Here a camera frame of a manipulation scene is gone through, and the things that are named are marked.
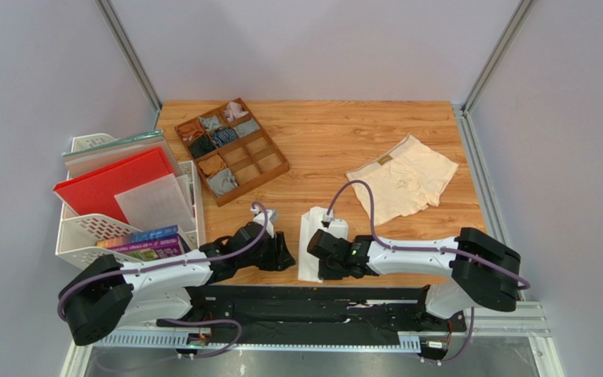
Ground white underwear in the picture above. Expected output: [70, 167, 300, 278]
[298, 206, 349, 284]

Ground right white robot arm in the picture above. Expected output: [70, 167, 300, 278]
[304, 228, 527, 319]

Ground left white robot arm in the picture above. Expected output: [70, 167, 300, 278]
[57, 221, 296, 346]

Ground grey rolled cloth lower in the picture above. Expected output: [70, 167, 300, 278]
[208, 168, 238, 196]

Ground grey rolled cloth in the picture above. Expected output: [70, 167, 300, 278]
[234, 119, 260, 137]
[208, 168, 238, 196]
[197, 115, 223, 132]

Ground beige boxer shorts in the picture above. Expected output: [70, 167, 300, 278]
[345, 134, 459, 226]

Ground purple book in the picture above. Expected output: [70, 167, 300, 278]
[96, 225, 187, 262]

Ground brown compartment organizer box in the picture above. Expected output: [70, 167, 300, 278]
[174, 97, 291, 207]

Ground orange rolled cloth lower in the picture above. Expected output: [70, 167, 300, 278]
[197, 155, 228, 178]

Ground orange rolled cloth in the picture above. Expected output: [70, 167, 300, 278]
[176, 119, 206, 141]
[197, 155, 228, 178]

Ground translucent white folder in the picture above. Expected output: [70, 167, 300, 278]
[115, 174, 196, 232]

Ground grey rolled cloth right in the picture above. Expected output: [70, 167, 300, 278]
[234, 119, 260, 137]

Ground striped blue rolled cloth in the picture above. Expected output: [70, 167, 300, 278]
[210, 127, 239, 148]

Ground black rolled cloth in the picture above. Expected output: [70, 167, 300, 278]
[188, 134, 216, 159]

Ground grey rolled cloth top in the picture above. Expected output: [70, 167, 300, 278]
[197, 115, 223, 132]

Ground orange rolled cloth top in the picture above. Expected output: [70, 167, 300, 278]
[176, 119, 206, 141]

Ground pink rolled cloth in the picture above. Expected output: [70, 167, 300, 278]
[222, 101, 249, 122]

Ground red folder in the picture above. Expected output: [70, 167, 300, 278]
[53, 147, 174, 222]

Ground white file rack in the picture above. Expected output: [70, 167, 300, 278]
[55, 161, 206, 270]

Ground grey folder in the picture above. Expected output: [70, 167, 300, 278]
[62, 130, 183, 178]

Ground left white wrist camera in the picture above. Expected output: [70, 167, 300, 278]
[250, 206, 279, 227]

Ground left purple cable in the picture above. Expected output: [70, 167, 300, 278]
[57, 201, 271, 323]

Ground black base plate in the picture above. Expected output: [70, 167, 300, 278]
[182, 285, 467, 335]

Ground white slotted cable duct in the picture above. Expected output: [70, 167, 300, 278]
[95, 324, 422, 353]

